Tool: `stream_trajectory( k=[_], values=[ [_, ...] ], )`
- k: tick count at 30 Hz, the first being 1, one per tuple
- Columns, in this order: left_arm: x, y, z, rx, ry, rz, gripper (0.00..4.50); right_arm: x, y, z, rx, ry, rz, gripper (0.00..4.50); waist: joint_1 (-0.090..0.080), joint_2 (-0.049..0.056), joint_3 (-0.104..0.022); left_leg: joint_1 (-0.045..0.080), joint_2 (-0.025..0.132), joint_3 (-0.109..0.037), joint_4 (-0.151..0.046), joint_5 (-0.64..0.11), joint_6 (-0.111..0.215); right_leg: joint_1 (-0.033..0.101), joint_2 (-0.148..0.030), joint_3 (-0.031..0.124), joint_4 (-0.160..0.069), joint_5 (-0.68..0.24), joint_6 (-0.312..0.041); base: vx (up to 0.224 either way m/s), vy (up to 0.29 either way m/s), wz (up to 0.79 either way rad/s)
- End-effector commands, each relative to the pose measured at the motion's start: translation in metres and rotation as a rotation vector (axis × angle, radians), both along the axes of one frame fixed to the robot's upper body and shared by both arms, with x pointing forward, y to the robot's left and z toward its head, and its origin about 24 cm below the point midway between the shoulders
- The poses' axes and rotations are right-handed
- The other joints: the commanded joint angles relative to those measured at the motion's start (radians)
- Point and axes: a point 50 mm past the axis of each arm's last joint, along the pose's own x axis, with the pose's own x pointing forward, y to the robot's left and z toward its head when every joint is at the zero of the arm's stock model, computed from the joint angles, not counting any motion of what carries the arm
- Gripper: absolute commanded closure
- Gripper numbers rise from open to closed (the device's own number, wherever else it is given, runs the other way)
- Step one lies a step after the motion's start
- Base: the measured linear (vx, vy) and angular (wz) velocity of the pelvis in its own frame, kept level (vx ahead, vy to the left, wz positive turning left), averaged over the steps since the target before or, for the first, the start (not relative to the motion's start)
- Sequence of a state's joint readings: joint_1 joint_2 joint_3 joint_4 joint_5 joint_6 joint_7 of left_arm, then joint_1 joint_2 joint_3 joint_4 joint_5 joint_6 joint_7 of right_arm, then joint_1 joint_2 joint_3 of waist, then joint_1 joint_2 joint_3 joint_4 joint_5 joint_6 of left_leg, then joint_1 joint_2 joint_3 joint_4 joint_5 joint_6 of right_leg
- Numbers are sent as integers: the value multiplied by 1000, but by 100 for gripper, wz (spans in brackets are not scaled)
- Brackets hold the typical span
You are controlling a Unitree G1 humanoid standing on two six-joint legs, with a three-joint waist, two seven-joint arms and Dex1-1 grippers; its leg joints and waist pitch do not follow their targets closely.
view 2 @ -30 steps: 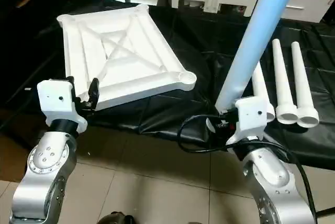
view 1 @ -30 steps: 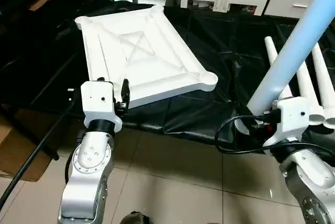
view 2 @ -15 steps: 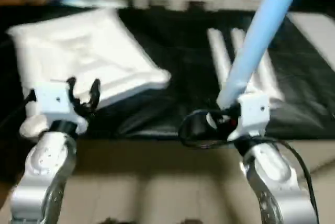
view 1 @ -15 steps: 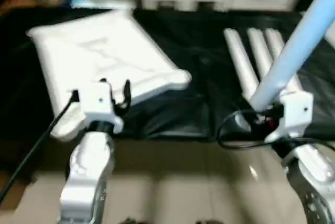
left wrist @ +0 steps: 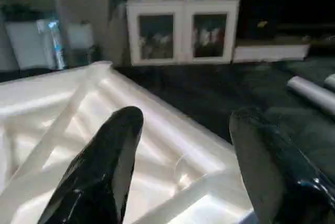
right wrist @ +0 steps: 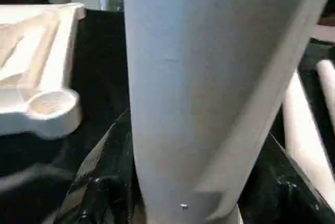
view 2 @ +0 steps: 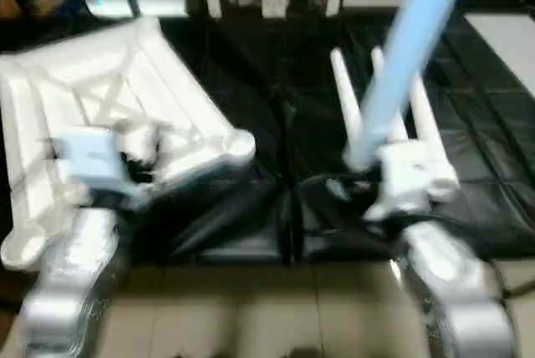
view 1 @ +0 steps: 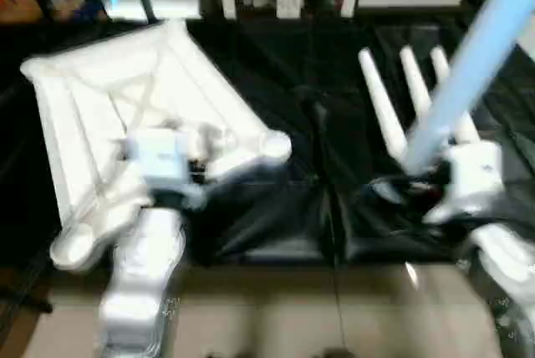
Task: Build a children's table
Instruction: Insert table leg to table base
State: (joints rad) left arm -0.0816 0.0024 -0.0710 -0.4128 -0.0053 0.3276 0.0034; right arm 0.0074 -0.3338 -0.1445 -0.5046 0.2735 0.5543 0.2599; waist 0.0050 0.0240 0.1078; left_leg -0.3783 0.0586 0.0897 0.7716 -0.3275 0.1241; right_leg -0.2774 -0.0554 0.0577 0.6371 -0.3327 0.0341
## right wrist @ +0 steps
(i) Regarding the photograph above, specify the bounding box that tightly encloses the white plastic table top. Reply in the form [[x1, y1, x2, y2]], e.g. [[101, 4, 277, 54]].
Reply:
[[0, 3, 86, 140]]

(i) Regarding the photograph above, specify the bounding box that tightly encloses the black mat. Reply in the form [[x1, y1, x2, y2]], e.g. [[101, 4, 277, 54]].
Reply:
[[0, 6, 335, 224]]

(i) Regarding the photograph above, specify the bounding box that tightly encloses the white plastic table leg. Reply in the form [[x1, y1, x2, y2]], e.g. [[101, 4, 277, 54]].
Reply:
[[316, 59, 335, 110], [122, 0, 335, 224], [282, 69, 335, 207]]

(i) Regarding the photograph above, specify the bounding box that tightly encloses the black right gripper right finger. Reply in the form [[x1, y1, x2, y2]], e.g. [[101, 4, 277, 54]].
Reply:
[[237, 132, 335, 224]]

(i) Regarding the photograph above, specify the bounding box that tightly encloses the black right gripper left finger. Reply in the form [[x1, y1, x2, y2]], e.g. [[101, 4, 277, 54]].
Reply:
[[44, 108, 143, 224]]

